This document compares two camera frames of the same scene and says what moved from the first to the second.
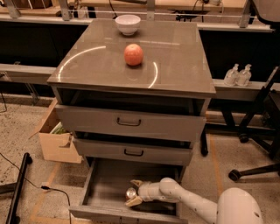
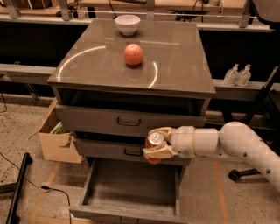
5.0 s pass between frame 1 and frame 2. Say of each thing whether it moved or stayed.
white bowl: stayed
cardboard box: stayed
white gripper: moved
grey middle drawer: stayed
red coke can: moved
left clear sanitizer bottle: stayed
